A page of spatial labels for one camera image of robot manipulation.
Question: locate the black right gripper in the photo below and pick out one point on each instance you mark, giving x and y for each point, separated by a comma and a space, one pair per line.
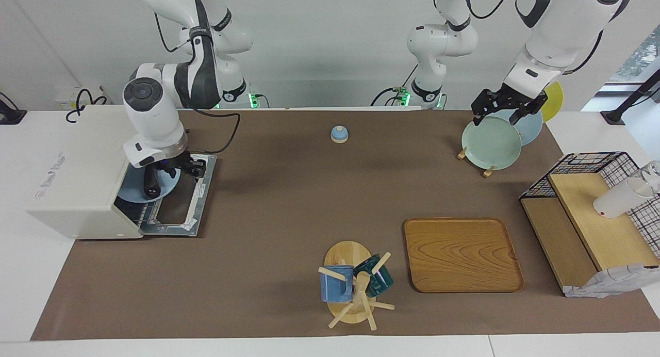
175, 165

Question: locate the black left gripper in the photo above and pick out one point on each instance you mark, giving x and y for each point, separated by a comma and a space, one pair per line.
515, 98

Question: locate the glass oven door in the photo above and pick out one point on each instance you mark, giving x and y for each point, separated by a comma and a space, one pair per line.
203, 192

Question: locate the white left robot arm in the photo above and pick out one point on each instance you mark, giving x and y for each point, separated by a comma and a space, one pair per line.
557, 32

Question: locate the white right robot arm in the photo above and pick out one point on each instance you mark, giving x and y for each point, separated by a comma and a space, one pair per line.
154, 114

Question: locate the cream toaster oven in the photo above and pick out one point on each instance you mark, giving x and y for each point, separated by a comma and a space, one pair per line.
77, 176

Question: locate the light blue racked plate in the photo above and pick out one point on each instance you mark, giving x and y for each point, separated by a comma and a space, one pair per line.
531, 132

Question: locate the pale green plate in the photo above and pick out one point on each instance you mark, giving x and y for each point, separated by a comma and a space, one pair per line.
490, 143

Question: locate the yellow plate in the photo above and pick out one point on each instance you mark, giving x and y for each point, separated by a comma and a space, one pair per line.
556, 101

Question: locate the wooden plate rack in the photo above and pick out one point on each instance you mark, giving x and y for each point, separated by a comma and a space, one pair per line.
489, 171

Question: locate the brown table mat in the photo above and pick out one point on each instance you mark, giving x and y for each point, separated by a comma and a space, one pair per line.
289, 207

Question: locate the white cup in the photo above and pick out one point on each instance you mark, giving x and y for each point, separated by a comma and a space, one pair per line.
619, 199

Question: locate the wooden serving tray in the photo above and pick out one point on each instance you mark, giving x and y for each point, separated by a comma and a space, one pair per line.
461, 254

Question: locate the clear glass cup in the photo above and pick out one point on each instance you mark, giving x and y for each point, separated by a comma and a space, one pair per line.
652, 171

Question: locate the wooden mug tree stand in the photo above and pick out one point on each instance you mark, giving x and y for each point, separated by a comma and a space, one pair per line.
346, 254

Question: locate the blue mug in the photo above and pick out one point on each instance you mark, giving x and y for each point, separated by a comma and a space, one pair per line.
335, 287

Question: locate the black clamp base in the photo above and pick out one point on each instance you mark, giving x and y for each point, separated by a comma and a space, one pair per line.
10, 114

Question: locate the white patterned cloth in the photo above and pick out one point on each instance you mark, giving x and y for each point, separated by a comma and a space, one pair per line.
608, 282

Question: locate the dark green mug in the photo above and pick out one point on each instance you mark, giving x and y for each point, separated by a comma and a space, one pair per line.
380, 282

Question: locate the white wall socket box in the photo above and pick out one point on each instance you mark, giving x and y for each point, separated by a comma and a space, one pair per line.
64, 96

